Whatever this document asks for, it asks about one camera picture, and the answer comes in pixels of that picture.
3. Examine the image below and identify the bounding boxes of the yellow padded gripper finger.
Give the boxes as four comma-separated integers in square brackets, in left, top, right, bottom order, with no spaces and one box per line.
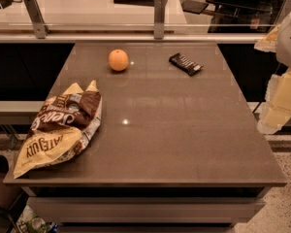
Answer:
[257,68,291,134]
[254,26,279,52]

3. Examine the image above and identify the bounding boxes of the black rxbar chocolate bar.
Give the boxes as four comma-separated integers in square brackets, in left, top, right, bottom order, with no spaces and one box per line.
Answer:
[169,52,203,76]

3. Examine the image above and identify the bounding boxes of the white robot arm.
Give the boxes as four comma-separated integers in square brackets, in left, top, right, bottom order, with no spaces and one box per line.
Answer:
[254,12,291,134]

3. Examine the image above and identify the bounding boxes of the person in dark clothes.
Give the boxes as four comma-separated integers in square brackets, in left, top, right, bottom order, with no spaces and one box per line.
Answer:
[208,0,284,33]

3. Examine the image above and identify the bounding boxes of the black tablet device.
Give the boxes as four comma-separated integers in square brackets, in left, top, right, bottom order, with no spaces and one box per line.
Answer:
[181,0,209,15]

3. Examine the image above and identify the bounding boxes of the orange fruit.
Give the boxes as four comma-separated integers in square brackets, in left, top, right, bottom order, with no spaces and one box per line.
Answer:
[108,50,129,71]

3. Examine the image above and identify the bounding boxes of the glass barrier panel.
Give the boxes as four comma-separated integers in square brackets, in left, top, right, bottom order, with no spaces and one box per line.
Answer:
[0,0,291,34]

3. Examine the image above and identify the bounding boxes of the brown yellow snack bag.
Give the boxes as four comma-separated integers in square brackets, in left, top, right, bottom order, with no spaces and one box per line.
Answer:
[13,80,102,179]

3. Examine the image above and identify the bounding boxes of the green packaged items below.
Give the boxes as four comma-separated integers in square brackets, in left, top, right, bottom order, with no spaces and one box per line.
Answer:
[16,206,58,233]

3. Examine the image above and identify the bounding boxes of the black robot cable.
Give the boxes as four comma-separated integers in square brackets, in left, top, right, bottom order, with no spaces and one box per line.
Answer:
[251,63,282,115]

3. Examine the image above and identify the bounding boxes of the right metal glass bracket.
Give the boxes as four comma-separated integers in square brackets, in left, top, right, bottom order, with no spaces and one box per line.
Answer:
[275,0,291,24]

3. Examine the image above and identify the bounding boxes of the metal glass bracket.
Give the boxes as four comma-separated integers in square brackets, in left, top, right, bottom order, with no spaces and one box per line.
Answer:
[23,0,49,39]
[275,0,291,24]
[153,0,167,39]

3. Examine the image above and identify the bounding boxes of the middle metal glass bracket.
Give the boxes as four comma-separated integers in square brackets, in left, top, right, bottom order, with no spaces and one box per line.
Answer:
[153,0,167,39]

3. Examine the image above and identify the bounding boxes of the left metal glass bracket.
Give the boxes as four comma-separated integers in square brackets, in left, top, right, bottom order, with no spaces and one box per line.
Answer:
[23,0,49,39]

